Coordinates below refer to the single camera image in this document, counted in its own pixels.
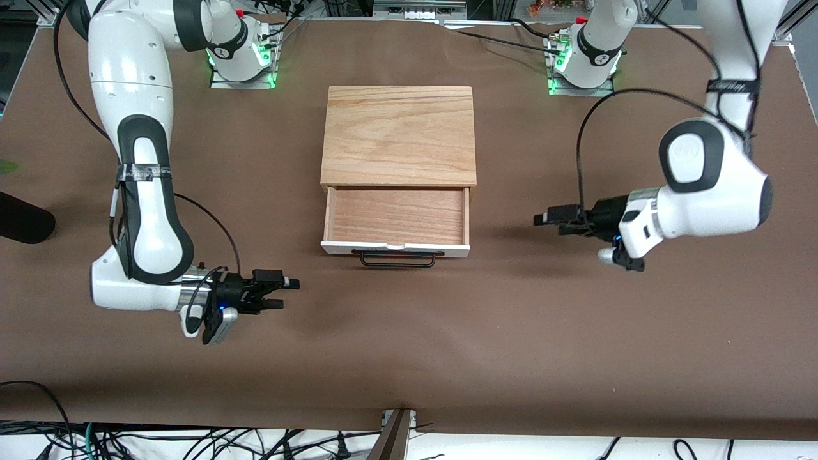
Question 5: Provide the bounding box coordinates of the white drawer with black handle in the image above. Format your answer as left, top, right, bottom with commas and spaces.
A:
320, 186, 472, 268

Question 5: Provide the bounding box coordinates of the wooden drawer cabinet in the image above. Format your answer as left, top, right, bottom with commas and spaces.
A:
320, 86, 478, 192

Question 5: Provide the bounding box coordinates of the brown paper table cover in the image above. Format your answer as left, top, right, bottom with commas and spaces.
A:
0, 13, 818, 440

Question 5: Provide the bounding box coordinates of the brown support bar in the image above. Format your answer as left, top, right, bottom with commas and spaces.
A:
367, 409, 411, 460

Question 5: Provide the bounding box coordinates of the black foam cylinder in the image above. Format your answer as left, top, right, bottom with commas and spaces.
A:
0, 191, 57, 245

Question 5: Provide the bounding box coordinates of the grey power strip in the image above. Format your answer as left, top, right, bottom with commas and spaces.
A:
373, 0, 468, 20

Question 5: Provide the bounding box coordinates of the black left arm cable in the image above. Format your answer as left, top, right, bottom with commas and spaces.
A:
575, 0, 765, 213

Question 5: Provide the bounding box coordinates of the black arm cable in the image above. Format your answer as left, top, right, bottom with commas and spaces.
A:
575, 0, 765, 213
53, 0, 242, 320

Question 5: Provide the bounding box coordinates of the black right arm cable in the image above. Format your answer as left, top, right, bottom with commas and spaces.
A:
53, 0, 242, 320

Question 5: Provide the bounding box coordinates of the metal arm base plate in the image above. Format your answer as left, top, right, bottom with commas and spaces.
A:
210, 26, 280, 89
548, 32, 618, 96

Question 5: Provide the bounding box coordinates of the black right arm strap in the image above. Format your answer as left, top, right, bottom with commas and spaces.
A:
118, 164, 174, 183

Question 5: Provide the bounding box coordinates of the black arm strap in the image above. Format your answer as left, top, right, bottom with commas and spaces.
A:
118, 164, 174, 183
707, 77, 762, 97

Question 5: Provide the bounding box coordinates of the long black table cable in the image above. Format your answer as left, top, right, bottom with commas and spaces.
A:
441, 21, 563, 57

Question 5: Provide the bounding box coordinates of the black left arm strap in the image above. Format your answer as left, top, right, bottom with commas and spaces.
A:
707, 77, 762, 97

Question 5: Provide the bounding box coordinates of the small metal bracket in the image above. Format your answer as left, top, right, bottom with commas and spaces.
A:
382, 409, 420, 430

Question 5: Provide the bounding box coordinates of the short black table cable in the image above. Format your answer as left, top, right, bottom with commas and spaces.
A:
510, 18, 553, 40

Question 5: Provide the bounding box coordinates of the looped black cable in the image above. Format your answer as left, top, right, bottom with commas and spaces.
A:
0, 380, 73, 460

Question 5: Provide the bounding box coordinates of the black base connector cable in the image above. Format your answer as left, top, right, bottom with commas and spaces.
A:
258, 5, 305, 42

